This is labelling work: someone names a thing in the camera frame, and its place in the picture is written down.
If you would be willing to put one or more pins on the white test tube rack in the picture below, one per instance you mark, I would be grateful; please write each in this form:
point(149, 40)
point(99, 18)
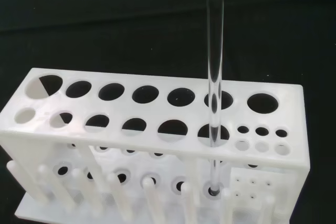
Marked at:
point(157, 153)

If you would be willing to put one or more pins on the black bench cloth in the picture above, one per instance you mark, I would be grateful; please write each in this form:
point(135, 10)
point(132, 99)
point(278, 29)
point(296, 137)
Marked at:
point(105, 24)

